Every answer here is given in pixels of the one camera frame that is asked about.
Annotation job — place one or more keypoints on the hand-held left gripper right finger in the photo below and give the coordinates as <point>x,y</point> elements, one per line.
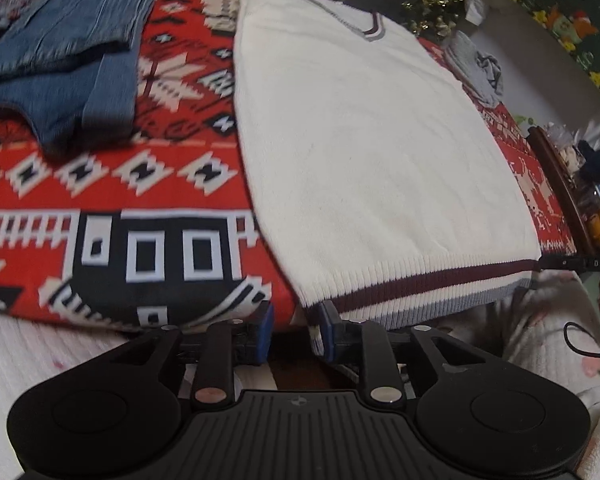
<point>325,332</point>

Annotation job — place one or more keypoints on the wooden side table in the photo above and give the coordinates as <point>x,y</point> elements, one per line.
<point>555,180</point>

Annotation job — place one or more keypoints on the white quilt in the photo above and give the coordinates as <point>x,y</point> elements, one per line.
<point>555,320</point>

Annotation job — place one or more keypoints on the white paper bag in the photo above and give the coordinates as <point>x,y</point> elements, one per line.
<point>474,7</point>

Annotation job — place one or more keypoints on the white knit sweater vest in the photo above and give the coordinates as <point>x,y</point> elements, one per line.
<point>370,160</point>

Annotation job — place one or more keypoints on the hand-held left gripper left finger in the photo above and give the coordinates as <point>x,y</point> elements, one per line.
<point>266,330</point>

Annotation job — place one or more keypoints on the red patterned blanket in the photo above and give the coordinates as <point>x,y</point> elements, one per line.
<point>130,185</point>

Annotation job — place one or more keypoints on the blue denim jeans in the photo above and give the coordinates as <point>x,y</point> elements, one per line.
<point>70,60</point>

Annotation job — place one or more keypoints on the grey garment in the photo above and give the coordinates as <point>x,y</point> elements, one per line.
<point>467,65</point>

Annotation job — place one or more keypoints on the small tinsel Christmas tree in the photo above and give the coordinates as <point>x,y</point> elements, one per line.
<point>430,15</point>

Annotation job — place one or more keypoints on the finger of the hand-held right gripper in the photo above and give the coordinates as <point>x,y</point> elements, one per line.
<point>560,264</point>

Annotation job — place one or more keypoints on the green Christmas banner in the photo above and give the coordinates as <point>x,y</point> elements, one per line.
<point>570,10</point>

